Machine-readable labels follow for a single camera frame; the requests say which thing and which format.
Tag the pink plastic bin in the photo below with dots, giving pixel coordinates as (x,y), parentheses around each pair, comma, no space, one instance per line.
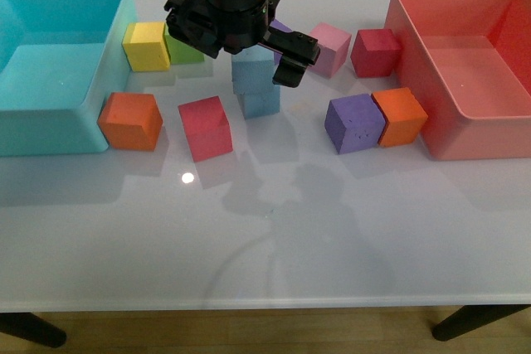
(468,64)

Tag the black table leg left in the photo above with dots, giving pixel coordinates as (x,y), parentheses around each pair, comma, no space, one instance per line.
(32,328)

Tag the blue foam block cracked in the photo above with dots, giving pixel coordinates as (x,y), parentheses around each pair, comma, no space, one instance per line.
(252,71)

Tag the red foam block front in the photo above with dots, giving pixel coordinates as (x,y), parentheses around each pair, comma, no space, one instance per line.
(206,128)

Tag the cyan plastic bin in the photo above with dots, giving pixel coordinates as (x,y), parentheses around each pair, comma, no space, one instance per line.
(60,61)

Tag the purple foam block near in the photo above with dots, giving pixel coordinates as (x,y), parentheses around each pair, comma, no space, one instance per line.
(354,123)

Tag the orange foam block near bin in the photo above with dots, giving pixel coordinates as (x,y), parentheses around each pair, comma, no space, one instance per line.
(131,121)

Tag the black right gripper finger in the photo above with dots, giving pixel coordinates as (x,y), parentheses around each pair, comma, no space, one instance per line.
(289,72)

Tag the pink foam block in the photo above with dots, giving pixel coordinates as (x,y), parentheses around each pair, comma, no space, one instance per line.
(333,44)

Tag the black table leg right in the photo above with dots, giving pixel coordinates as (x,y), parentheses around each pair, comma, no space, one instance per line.
(471,317)

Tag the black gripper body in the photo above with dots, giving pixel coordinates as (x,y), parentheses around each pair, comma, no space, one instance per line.
(210,26)

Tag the green foam block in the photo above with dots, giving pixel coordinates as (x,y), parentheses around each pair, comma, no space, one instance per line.
(180,53)

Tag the orange foam block right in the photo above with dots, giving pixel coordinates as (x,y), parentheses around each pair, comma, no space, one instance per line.
(403,114)

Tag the purple foam block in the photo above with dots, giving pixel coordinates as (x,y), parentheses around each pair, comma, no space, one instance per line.
(280,26)
(354,123)

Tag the yellow foam block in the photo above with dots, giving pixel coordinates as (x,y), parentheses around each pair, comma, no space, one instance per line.
(145,47)

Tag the black table leg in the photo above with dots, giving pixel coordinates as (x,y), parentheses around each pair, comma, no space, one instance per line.
(471,317)
(32,328)

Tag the dark red foam block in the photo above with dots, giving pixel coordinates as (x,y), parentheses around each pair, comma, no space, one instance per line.
(375,53)

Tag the purple foam block far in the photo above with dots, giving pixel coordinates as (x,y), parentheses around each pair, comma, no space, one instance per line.
(280,26)

